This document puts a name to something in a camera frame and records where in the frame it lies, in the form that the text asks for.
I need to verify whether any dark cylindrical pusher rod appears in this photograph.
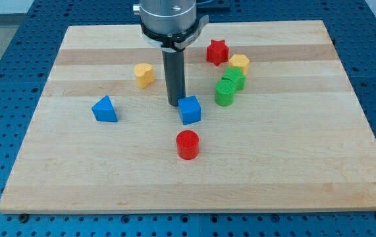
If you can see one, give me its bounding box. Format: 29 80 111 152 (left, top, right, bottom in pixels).
162 51 186 107

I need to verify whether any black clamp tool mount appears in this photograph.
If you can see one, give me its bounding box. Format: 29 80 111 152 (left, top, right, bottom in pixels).
141 15 209 53

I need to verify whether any blue cube block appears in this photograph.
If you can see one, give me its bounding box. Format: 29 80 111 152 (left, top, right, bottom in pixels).
178 95 201 125

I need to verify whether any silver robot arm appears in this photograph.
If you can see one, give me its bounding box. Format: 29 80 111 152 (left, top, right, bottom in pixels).
132 0 209 107

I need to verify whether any yellow heart block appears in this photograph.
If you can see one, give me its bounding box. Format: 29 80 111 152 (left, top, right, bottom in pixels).
134 63 155 89

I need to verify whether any red star block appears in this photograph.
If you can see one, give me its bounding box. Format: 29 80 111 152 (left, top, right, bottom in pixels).
206 39 229 66

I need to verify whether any green cylinder block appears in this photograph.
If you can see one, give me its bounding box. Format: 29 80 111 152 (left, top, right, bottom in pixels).
215 80 236 107

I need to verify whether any green star block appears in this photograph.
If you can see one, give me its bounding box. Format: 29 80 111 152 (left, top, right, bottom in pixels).
222 67 246 91

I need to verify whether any yellow hexagon block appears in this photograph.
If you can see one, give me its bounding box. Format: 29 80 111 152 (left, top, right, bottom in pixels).
229 54 250 75

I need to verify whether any red cylinder block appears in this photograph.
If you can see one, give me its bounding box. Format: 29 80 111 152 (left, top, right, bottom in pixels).
176 130 200 160

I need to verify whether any blue triangle block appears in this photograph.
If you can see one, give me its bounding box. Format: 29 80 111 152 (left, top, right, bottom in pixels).
92 95 119 122

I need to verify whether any wooden board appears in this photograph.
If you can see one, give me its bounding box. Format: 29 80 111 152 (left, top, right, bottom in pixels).
0 20 376 214

